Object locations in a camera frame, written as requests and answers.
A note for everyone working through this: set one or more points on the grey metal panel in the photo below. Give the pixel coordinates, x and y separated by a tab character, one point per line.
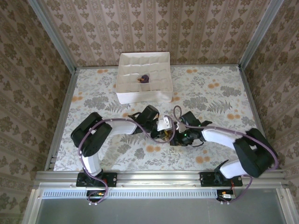
151	212

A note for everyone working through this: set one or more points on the floral table cover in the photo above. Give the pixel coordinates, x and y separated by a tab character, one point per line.
210	93

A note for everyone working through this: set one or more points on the small black connector board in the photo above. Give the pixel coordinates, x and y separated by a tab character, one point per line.
95	194
225	196

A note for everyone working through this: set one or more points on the white fabric organizer box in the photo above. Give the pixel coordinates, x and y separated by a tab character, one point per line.
144	98

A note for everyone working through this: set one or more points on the purple sock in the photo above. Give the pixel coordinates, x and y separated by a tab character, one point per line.
144	79

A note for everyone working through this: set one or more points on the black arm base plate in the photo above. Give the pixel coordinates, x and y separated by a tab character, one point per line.
205	179
112	179

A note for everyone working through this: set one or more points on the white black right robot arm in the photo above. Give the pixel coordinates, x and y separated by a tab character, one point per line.
254	151

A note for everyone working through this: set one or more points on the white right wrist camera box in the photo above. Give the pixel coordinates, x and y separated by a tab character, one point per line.
180	126

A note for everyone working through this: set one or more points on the aluminium frame post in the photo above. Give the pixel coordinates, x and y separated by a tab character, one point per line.
261	35
283	205
31	210
53	37

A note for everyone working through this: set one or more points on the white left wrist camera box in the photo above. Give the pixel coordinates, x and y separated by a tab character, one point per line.
164	123

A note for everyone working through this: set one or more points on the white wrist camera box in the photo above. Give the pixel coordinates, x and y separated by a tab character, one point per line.
180	126
164	123

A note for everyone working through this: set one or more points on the aluminium front rail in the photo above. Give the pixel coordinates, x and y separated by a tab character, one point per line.
151	177

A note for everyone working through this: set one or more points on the aluminium side rail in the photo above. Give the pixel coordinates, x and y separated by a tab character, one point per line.
257	105
61	116

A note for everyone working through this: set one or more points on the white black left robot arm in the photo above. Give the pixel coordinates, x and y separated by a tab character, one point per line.
91	135

